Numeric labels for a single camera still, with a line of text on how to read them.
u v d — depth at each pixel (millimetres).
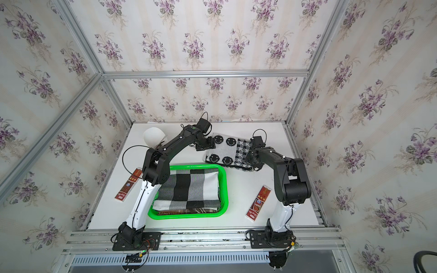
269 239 671
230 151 1010
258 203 834
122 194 859
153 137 985
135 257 714
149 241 726
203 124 847
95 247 723
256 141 797
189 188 830
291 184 494
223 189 805
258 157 721
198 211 752
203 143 891
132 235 629
